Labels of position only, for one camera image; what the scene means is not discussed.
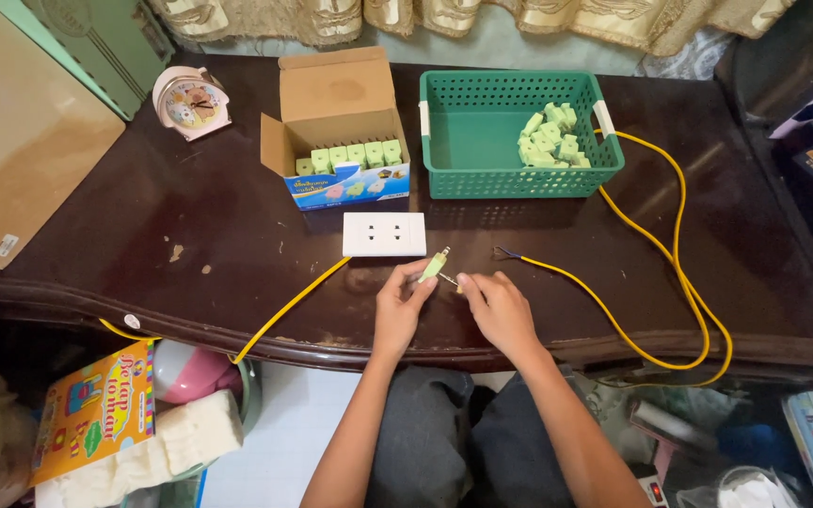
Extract person's right hand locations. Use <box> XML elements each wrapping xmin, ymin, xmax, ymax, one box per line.
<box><xmin>456</xmin><ymin>271</ymin><xmax>546</xmax><ymax>369</ymax></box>

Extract person's left hand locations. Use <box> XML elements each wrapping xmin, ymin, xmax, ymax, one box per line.
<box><xmin>374</xmin><ymin>258</ymin><xmax>441</xmax><ymax>355</ymax></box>

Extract green plug adapter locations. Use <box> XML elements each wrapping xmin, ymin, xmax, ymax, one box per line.
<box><xmin>418</xmin><ymin>247</ymin><xmax>451</xmax><ymax>285</ymax></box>

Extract person's grey trousers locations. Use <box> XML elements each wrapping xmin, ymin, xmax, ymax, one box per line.
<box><xmin>364</xmin><ymin>365</ymin><xmax>580</xmax><ymax>508</ymax></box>

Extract row of boxed green adapters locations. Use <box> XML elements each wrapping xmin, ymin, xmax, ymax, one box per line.
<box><xmin>295</xmin><ymin>139</ymin><xmax>404</xmax><ymax>176</ymax></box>

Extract green plastic basin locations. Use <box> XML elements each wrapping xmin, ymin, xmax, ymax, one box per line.
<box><xmin>124</xmin><ymin>356</ymin><xmax>263</xmax><ymax>508</ymax></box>

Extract green plastic basket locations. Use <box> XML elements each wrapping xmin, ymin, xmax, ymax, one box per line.
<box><xmin>418</xmin><ymin>70</ymin><xmax>625</xmax><ymax>200</ymax></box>

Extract pile of green adapters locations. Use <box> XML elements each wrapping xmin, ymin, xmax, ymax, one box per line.
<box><xmin>517</xmin><ymin>102</ymin><xmax>592</xmax><ymax>169</ymax></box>

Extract pink and white ball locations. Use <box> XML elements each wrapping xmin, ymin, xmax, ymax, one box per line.
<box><xmin>153</xmin><ymin>340</ymin><xmax>244</xmax><ymax>405</ymax></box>

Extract white power strip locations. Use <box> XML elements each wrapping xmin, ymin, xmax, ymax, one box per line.
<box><xmin>634</xmin><ymin>462</ymin><xmax>670</xmax><ymax>508</ymax></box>

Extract open cardboard box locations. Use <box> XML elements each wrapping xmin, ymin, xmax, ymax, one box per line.
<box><xmin>260</xmin><ymin>47</ymin><xmax>412</xmax><ymax>212</ymax></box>

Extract white folded cloth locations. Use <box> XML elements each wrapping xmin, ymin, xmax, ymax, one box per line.
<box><xmin>34</xmin><ymin>389</ymin><xmax>245</xmax><ymax>508</ymax></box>

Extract pink alarm clock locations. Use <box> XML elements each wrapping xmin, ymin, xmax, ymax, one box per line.
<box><xmin>151</xmin><ymin>65</ymin><xmax>232</xmax><ymax>142</ymax></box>

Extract beige patterned curtain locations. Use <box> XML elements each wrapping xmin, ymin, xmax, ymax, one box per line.
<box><xmin>145</xmin><ymin>0</ymin><xmax>799</xmax><ymax>57</ymax></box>

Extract white plastic bag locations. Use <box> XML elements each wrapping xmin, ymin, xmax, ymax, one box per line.
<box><xmin>716</xmin><ymin>466</ymin><xmax>803</xmax><ymax>508</ymax></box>

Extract colourful children's book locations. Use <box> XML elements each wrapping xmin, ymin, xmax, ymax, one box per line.
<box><xmin>30</xmin><ymin>340</ymin><xmax>157</xmax><ymax>488</ymax></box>

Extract black shelf with boxes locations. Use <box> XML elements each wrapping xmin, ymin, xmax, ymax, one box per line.
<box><xmin>713</xmin><ymin>0</ymin><xmax>813</xmax><ymax>368</ymax></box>

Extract green plastic cabinet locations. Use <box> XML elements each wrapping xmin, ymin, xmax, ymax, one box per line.
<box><xmin>0</xmin><ymin>0</ymin><xmax>176</xmax><ymax>121</ymax></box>

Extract wooden board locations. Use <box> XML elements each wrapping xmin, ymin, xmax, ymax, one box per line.
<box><xmin>0</xmin><ymin>0</ymin><xmax>127</xmax><ymax>270</ymax></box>

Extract white double wall socket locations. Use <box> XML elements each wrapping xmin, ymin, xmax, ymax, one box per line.
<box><xmin>342</xmin><ymin>212</ymin><xmax>427</xmax><ymax>258</ymax></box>

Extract yellow cable on socket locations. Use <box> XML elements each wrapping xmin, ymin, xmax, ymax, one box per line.
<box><xmin>98</xmin><ymin>256</ymin><xmax>352</xmax><ymax>365</ymax></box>

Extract long looped yellow cable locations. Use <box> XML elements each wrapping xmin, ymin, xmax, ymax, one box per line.
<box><xmin>493</xmin><ymin>129</ymin><xmax>734</xmax><ymax>389</ymax></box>

